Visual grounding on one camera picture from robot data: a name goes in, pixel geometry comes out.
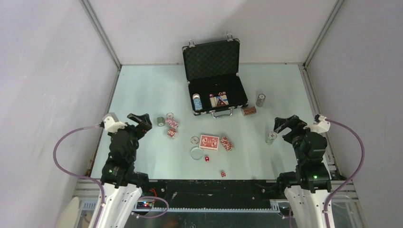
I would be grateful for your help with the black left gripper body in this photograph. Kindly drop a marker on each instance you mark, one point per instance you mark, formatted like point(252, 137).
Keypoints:
point(135, 134)

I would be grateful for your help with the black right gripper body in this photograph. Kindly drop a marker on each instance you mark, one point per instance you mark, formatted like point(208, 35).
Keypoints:
point(294, 137)

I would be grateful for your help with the green poker chip stack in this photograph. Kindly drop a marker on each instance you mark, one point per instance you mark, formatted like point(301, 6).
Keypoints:
point(271, 137)

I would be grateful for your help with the small green chip stack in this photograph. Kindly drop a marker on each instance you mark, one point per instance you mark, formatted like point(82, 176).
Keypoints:
point(160, 121)

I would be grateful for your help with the small red white stack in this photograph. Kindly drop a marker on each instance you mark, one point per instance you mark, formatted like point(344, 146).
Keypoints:
point(172, 133)

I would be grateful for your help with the blue brown chip stack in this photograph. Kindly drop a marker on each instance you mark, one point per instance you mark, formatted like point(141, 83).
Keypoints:
point(260, 100)

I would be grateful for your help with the single white grey chip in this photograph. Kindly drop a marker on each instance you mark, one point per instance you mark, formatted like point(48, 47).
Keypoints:
point(195, 140)

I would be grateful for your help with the red poker chip stack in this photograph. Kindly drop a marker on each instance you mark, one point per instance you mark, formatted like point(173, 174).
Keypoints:
point(226, 143)

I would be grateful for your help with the red playing card deck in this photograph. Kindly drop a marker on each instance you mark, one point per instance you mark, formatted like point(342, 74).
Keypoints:
point(209, 142)

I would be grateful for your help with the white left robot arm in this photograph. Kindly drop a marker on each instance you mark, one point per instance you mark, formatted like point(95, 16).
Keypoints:
point(120, 186)

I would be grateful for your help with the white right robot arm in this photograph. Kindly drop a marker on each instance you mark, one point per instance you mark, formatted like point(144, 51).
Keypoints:
point(308, 187)

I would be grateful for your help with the orange black chip stack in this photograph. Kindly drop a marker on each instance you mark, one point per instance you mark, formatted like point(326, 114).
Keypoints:
point(246, 111)

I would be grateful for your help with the blue poker chip stack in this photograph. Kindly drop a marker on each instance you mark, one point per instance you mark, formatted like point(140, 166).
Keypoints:
point(197, 102)

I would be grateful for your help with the clear round dealer button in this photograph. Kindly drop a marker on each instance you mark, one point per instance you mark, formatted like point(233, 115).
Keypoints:
point(196, 153)

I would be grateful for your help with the black all in triangle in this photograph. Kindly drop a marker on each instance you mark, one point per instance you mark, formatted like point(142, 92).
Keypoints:
point(221, 101)

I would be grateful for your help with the red dice in case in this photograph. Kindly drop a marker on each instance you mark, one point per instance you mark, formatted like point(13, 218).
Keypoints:
point(217, 94)

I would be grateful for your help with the blue card deck in case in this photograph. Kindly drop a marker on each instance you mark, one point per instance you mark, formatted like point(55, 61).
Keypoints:
point(213, 101)

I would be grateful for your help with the black aluminium poker case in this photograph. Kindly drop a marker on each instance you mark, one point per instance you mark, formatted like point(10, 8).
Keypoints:
point(214, 67)

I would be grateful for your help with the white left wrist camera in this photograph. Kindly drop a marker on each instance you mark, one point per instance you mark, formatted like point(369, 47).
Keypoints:
point(111, 123)

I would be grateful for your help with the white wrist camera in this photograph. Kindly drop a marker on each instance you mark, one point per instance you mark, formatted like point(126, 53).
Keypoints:
point(320, 125)
point(111, 123)

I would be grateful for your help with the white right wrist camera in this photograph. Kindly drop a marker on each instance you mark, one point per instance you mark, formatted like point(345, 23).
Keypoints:
point(320, 125)

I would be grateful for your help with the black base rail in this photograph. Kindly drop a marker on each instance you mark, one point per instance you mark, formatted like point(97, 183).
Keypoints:
point(217, 194)

